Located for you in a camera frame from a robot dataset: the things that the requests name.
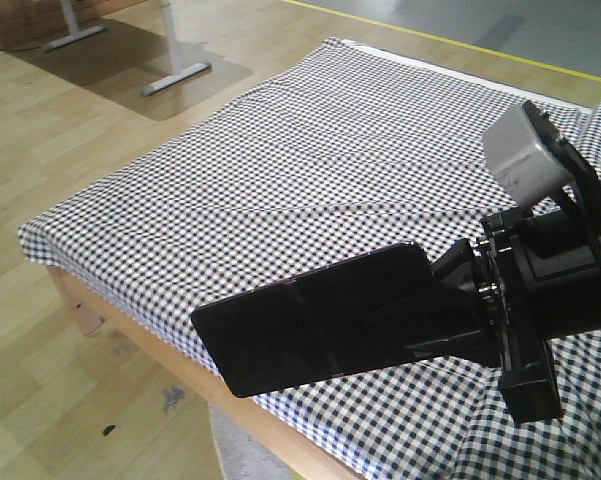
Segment white desk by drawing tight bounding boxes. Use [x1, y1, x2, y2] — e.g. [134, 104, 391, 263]
[42, 0, 214, 97]

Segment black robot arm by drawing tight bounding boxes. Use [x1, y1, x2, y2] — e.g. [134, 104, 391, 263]
[366, 101, 601, 425]

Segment wooden bed frame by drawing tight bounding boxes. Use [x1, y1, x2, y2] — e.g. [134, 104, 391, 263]
[47, 266, 361, 479]

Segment black white checkered duvet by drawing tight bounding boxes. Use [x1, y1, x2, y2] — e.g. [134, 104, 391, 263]
[252, 98, 601, 480]

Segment black white checkered bedsheet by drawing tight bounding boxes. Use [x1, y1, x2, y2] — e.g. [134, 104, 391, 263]
[18, 38, 531, 367]

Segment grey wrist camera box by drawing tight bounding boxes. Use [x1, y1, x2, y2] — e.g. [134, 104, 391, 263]
[482, 101, 573, 208]

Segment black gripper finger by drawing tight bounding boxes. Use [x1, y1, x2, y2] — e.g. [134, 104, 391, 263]
[363, 287, 500, 368]
[432, 239, 477, 295]

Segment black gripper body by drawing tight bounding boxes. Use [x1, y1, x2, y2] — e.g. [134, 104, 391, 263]
[479, 124, 601, 425]

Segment black foldable smartphone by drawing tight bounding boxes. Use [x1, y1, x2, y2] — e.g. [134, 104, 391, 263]
[191, 243, 434, 398]

